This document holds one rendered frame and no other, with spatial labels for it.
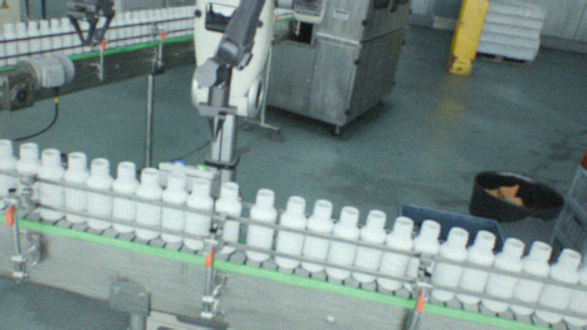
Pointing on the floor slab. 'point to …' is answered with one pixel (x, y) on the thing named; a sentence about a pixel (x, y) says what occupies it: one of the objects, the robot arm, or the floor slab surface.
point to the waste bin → (512, 228)
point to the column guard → (467, 37)
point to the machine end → (341, 61)
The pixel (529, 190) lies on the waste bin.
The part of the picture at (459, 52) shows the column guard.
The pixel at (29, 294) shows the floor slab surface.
